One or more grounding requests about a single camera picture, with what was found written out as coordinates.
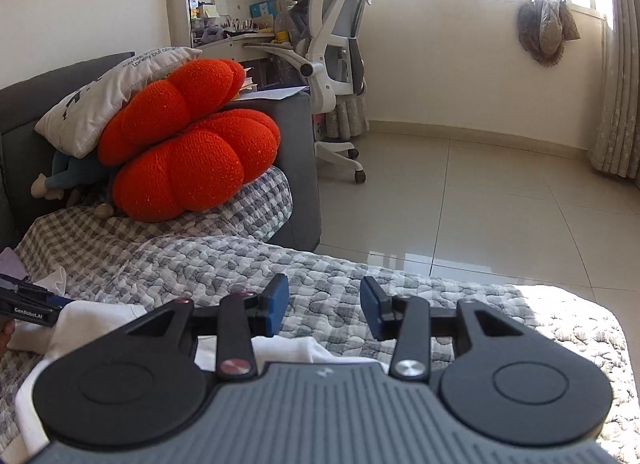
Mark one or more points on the orange knitted pumpkin cushion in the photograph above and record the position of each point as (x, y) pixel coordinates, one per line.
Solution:
(165, 108)
(200, 163)

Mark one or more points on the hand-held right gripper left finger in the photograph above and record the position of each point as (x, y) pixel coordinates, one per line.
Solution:
(276, 305)

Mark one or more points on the white long-sleeve shirt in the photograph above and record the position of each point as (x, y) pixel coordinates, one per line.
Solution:
(95, 326)

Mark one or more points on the white paper sheet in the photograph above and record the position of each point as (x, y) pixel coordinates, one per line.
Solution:
(275, 92)

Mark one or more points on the person's left hand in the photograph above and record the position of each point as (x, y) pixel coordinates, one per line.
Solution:
(5, 339)

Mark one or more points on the beige patterned curtain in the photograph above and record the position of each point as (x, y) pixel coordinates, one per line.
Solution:
(617, 68)
(347, 116)

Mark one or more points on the grey sofa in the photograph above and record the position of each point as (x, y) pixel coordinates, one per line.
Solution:
(295, 143)

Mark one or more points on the lilac folded cloth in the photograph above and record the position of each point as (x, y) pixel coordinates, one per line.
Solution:
(10, 264)

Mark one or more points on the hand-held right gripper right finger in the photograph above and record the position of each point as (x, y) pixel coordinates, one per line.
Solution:
(372, 306)

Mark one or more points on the white printed pillow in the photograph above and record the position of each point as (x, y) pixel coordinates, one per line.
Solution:
(100, 98)

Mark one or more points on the grey checked quilt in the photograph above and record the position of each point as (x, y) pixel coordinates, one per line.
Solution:
(200, 264)

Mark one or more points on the blue plush toy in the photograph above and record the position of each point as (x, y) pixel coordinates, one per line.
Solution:
(85, 171)

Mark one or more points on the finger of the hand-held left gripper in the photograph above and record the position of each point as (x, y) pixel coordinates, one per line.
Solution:
(59, 301)

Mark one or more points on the white desk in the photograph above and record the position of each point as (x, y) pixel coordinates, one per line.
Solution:
(235, 39)

